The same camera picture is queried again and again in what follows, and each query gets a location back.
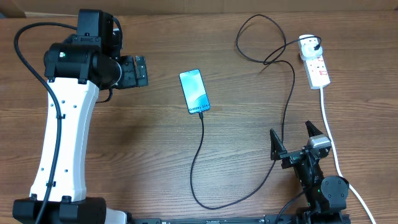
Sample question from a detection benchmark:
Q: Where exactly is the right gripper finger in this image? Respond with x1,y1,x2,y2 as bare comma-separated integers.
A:
270,128,287,161
305,121,323,137

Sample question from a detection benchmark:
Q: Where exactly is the blue Samsung Galaxy smartphone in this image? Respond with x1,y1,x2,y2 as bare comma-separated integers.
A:
179,69,211,114

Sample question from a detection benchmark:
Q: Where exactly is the black USB charging cable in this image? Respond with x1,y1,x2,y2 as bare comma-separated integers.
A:
189,14,322,210

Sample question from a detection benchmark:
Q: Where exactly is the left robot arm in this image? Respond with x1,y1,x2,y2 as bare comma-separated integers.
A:
12,42,149,223

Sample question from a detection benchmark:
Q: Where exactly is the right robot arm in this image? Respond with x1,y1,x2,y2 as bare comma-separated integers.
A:
270,121,351,223

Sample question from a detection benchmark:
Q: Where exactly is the white power strip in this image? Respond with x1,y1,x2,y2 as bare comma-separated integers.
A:
303,56,330,90

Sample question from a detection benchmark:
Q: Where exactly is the white power strip cord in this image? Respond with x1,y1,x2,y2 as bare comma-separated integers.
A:
319,87,377,224

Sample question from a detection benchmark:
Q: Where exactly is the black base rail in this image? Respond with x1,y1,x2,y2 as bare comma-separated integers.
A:
124,213,351,224

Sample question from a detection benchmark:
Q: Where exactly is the white wall charger adapter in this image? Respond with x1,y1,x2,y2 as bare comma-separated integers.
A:
298,34,323,61

